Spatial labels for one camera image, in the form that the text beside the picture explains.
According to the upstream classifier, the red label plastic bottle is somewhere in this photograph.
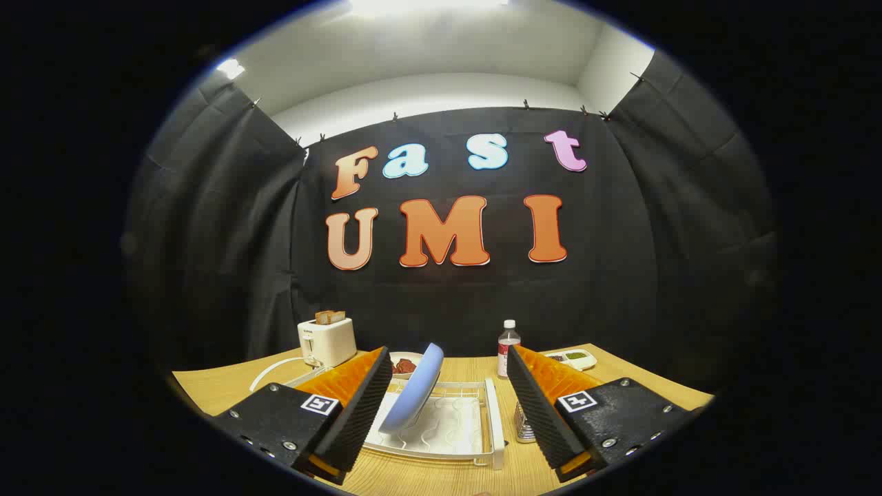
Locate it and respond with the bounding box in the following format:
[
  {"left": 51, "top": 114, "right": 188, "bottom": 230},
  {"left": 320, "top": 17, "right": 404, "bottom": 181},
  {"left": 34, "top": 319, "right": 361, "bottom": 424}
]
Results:
[{"left": 498, "top": 320, "right": 522, "bottom": 379}]

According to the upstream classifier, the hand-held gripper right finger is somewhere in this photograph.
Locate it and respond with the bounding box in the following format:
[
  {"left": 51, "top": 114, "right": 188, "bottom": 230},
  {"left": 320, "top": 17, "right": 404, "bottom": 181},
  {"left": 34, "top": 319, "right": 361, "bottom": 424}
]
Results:
[{"left": 506, "top": 344, "right": 697, "bottom": 483}]

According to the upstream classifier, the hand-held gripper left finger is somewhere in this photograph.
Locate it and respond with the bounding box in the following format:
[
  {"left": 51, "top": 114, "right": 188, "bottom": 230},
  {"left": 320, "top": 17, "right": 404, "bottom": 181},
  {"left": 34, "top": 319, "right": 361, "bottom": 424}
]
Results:
[{"left": 210, "top": 347, "right": 393, "bottom": 486}]

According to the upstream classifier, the small white dish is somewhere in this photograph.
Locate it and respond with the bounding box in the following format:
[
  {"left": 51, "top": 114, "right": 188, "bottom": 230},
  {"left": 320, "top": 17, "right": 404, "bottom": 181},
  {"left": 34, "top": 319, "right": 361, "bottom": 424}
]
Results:
[{"left": 389, "top": 352, "right": 426, "bottom": 378}]

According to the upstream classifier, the blue plate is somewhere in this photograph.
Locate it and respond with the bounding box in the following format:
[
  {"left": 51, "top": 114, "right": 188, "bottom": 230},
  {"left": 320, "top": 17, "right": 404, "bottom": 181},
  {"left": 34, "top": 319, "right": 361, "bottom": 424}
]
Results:
[{"left": 378, "top": 342, "right": 445, "bottom": 435}]

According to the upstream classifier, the white divided snack tray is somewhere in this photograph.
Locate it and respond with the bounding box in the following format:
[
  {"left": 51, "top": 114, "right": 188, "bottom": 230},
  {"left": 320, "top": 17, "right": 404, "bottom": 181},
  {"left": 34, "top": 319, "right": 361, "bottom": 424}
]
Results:
[{"left": 543, "top": 349, "right": 598, "bottom": 371}]

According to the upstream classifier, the metal wire basket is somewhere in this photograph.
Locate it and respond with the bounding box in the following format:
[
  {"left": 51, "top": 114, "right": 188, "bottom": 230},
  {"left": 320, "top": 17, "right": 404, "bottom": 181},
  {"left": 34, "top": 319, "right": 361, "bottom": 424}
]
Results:
[{"left": 513, "top": 402, "right": 537, "bottom": 444}]

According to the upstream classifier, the white toaster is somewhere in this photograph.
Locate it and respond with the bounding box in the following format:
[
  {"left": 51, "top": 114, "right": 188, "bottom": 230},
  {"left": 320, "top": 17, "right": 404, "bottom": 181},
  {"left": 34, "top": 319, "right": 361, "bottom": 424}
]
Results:
[{"left": 298, "top": 317, "right": 358, "bottom": 368}]

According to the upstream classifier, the white wire dish rack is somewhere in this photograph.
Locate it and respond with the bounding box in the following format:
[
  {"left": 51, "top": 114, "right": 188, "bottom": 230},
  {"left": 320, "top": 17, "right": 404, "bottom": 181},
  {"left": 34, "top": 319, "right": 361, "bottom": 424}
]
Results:
[{"left": 284, "top": 372, "right": 507, "bottom": 471}]

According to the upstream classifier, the black backdrop cloth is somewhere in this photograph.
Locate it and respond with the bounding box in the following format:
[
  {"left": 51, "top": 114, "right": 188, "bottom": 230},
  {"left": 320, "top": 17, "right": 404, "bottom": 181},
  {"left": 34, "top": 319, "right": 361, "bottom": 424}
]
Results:
[{"left": 124, "top": 52, "right": 779, "bottom": 393}]

